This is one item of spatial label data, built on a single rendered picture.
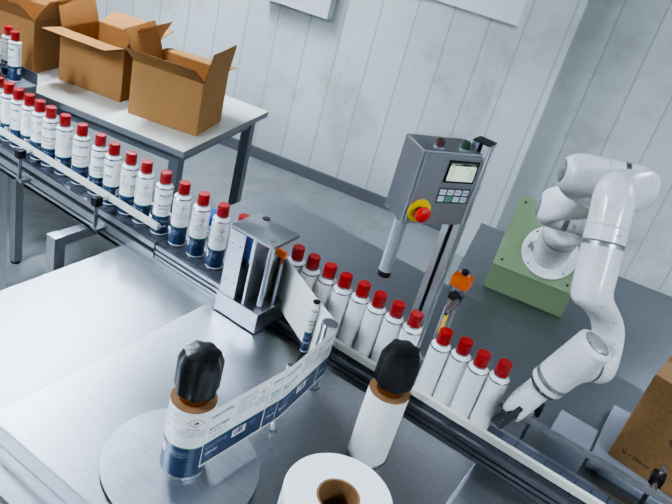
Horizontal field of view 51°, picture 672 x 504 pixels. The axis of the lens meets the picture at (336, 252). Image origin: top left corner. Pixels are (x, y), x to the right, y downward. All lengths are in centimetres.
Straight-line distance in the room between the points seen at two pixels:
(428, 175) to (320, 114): 323
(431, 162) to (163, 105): 184
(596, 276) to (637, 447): 54
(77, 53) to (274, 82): 176
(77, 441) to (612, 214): 118
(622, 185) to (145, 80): 220
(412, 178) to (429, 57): 293
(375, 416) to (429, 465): 22
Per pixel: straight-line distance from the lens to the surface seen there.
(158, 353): 172
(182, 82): 314
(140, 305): 195
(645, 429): 191
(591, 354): 155
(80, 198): 234
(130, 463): 146
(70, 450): 150
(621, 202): 158
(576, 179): 173
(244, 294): 180
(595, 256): 157
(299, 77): 481
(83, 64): 350
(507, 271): 245
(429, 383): 175
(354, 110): 470
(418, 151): 159
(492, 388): 169
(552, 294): 247
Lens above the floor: 198
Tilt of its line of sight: 29 degrees down
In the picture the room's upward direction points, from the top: 16 degrees clockwise
